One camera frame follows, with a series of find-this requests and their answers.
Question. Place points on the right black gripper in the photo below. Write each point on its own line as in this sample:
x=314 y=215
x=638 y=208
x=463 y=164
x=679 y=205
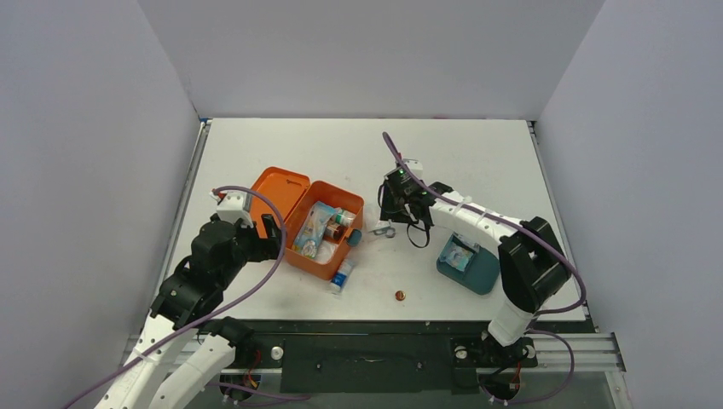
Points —
x=396 y=199

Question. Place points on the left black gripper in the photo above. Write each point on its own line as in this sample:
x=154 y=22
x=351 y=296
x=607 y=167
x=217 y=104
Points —
x=265 y=248

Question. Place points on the blue snack packet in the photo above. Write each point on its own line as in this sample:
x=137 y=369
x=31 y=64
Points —
x=310 y=236

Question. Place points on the orange plastic medicine box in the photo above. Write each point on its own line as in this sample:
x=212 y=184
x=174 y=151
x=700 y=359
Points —
x=294 y=194

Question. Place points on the white gauze packet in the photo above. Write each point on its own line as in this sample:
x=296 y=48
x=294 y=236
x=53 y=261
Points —
x=325 y=252

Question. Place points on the brown bottle orange cap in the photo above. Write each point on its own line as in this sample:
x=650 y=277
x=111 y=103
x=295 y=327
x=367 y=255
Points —
x=334 y=231

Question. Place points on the small teal wipe packet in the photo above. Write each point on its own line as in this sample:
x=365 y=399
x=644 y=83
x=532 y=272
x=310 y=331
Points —
x=457 y=257

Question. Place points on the white blue tube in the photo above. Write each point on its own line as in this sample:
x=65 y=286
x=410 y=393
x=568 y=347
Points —
x=341 y=276

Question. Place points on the teal divided tray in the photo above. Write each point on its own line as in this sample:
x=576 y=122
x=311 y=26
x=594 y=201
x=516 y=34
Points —
x=481 y=274

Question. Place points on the clear zip bag gauze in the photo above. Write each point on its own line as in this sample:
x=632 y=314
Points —
x=371 y=217

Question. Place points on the white bottle green label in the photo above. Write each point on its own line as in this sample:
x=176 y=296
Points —
x=344 y=217

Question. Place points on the zip bag of wipes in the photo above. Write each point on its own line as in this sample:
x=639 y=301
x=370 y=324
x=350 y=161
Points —
x=466 y=243

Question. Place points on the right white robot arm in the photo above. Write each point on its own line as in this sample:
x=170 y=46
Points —
x=530 y=259

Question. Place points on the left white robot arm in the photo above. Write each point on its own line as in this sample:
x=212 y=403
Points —
x=183 y=344

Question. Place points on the black scissors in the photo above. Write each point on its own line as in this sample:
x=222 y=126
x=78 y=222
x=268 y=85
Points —
x=383 y=228

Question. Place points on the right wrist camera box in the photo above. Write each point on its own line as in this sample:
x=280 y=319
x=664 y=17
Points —
x=414 y=166

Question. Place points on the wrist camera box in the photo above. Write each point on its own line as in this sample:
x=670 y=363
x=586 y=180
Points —
x=414 y=166
x=234 y=207

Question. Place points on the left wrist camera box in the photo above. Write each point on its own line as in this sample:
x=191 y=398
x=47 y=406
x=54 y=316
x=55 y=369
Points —
x=234 y=207

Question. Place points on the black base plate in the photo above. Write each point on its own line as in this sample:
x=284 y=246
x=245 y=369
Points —
x=318 y=357

